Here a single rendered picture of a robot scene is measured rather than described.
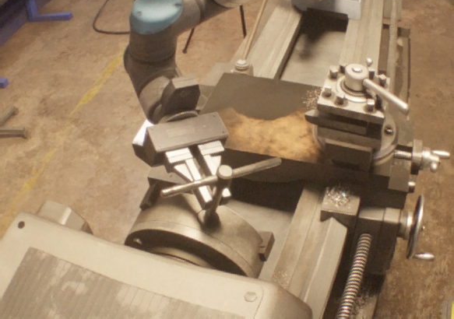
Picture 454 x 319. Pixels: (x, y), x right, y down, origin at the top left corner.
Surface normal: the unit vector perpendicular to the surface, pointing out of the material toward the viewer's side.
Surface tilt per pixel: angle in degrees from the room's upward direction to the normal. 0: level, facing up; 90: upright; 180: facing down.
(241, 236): 49
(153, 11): 18
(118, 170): 0
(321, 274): 36
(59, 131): 0
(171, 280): 0
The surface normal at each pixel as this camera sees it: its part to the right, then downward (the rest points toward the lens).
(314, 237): -0.08, -0.72
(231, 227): 0.51, -0.47
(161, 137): 0.25, -0.59
